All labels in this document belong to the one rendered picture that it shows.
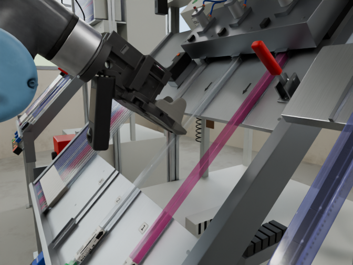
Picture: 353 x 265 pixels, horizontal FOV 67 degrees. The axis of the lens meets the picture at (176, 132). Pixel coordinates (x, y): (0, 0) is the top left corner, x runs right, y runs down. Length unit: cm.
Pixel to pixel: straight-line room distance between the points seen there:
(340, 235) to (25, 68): 85
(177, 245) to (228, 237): 7
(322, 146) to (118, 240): 333
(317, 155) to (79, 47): 346
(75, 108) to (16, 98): 417
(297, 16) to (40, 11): 37
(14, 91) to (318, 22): 42
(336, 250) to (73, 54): 75
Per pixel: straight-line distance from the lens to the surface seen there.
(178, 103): 47
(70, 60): 40
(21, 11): 39
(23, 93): 23
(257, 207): 36
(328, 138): 361
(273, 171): 37
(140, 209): 46
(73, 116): 440
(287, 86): 41
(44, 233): 65
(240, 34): 54
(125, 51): 43
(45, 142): 431
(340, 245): 87
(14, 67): 23
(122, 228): 47
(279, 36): 50
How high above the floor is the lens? 105
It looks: 12 degrees down
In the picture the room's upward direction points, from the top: straight up
